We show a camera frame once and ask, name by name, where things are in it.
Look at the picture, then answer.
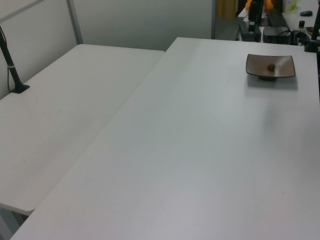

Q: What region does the green and white box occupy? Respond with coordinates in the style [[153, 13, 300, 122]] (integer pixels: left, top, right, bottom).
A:
[[283, 0, 299, 13]]

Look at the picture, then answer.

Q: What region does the black pole with clamp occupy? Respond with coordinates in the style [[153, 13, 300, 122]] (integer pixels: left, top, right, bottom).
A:
[[303, 0, 320, 53]]

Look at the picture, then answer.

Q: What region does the grey metal frame post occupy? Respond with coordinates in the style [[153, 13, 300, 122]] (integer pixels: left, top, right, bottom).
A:
[[66, 0, 84, 46]]

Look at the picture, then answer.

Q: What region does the black power supply box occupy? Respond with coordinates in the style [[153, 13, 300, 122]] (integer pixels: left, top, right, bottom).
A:
[[238, 21, 261, 42]]

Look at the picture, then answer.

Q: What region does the orange object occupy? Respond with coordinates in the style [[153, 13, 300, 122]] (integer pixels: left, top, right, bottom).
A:
[[245, 0, 274, 11]]

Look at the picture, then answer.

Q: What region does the yellow cabinet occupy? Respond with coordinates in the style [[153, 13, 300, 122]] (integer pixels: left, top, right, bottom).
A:
[[215, 0, 237, 19]]

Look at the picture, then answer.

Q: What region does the grey partition post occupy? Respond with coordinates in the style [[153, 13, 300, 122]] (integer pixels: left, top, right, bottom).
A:
[[210, 0, 217, 40]]

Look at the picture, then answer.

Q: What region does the brown square ceramic plate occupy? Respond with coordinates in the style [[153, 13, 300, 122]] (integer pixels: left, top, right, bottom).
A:
[[245, 53, 297, 82]]

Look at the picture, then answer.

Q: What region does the thin black cable on pole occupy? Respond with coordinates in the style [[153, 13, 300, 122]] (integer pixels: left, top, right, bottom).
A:
[[0, 26, 12, 93]]

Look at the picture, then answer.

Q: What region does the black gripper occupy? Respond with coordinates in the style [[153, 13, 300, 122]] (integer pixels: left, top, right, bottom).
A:
[[247, 0, 261, 32]]

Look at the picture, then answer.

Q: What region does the black square box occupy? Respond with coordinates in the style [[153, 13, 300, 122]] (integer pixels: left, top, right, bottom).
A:
[[262, 26, 292, 45]]

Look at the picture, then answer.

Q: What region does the black pole with flat base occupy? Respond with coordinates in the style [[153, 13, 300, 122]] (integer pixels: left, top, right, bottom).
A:
[[0, 24, 31, 95]]

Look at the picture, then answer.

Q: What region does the black keyboard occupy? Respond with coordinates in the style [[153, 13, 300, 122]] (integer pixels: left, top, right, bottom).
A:
[[265, 9, 289, 27]]

